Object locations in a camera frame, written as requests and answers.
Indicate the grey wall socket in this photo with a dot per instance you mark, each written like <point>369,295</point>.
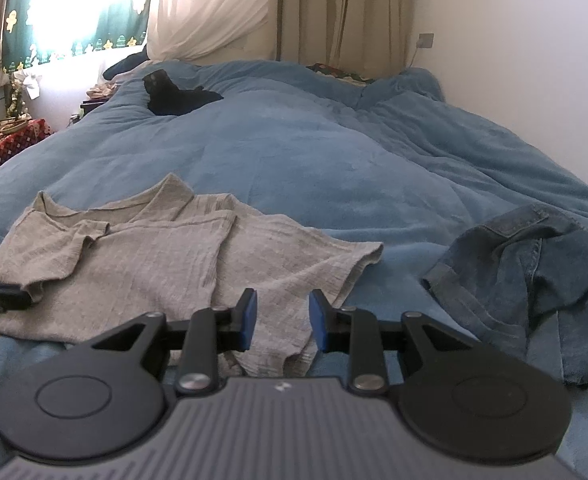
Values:
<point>425,40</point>

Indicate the black cat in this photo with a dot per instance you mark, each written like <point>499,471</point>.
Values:
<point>167,99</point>

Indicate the grey knit polo shirt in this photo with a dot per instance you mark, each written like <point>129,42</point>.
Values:
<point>171,250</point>

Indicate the red patterned tablecloth table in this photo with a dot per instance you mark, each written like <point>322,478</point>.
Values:
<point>33,132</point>

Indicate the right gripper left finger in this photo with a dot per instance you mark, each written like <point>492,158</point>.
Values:
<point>208,333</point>

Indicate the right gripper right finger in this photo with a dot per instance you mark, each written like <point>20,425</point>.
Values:
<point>354,332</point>

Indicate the beige drape curtain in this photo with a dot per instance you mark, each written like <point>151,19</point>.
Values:
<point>367,37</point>

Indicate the blue plush duvet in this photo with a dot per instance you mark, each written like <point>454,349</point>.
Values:
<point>391,162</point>

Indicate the green window curtain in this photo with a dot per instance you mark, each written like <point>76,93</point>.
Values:
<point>43,31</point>

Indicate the blue denim garment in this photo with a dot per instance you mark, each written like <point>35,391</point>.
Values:
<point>520,283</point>

